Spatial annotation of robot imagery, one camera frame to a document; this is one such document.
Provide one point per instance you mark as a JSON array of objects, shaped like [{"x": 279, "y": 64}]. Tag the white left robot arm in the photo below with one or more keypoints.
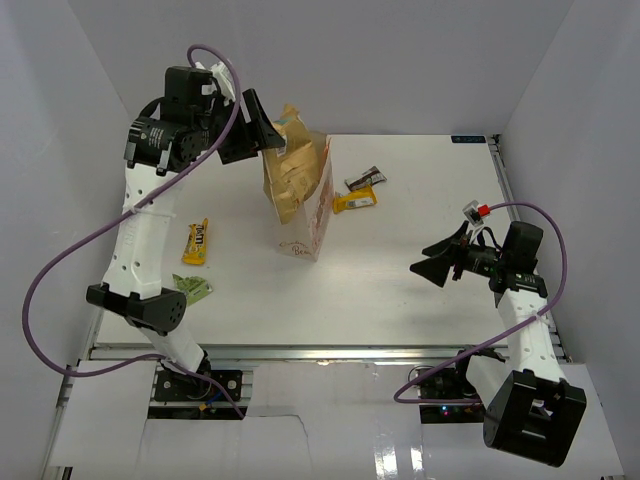
[{"x": 132, "y": 285}]

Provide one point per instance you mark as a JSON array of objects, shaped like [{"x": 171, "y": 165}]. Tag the large tan chip bag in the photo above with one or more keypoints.
[{"x": 292, "y": 173}]

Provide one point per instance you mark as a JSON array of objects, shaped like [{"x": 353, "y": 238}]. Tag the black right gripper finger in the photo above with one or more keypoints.
[
  {"x": 434, "y": 269},
  {"x": 440, "y": 247}
]

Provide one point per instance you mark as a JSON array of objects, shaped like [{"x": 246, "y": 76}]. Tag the yellow snack bar wrapper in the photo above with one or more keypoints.
[{"x": 360, "y": 198}]

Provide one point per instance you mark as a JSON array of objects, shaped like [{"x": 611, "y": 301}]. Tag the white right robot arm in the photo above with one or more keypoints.
[{"x": 531, "y": 410}]

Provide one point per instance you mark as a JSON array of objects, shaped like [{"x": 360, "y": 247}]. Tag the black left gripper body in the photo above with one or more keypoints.
[{"x": 239, "y": 141}]

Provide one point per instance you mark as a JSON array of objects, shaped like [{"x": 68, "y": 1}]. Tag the small green candy packet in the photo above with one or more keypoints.
[{"x": 194, "y": 288}]

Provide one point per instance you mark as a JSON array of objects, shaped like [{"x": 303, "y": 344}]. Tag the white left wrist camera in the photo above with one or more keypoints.
[{"x": 221, "y": 84}]

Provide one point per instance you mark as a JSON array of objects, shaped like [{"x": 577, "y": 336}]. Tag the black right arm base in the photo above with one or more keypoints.
[{"x": 459, "y": 402}]

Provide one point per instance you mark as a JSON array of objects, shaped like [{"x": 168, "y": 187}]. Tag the brown chocolate bar wrapper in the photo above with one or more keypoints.
[{"x": 370, "y": 177}]

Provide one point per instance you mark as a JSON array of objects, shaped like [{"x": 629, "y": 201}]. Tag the aluminium table front rail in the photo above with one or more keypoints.
[{"x": 326, "y": 353}]

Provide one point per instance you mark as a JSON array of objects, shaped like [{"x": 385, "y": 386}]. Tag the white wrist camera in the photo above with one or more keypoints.
[
  {"x": 476, "y": 212},
  {"x": 221, "y": 84}
]

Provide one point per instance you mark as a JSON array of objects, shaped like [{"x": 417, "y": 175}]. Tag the right blue table label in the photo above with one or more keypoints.
[{"x": 468, "y": 139}]

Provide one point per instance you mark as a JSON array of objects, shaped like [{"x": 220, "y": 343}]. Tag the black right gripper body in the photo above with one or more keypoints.
[{"x": 478, "y": 259}]

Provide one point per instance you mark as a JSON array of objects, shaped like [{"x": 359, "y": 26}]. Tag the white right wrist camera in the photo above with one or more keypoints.
[{"x": 476, "y": 212}]

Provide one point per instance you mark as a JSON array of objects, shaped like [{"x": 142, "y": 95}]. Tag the yellow M&M's candy pack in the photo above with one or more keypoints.
[{"x": 195, "y": 251}]

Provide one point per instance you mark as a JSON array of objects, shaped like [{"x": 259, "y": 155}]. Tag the beige paper gift bag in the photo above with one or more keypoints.
[{"x": 303, "y": 236}]

